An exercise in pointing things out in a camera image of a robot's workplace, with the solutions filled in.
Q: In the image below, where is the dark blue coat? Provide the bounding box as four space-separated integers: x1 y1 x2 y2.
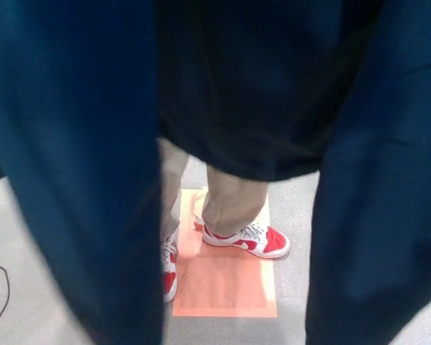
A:
0 0 431 345

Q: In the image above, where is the red white right sneaker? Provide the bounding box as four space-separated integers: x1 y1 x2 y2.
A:
160 229 180 303

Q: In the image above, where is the orange floor marker sheet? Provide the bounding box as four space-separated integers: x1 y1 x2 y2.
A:
172 188 278 319

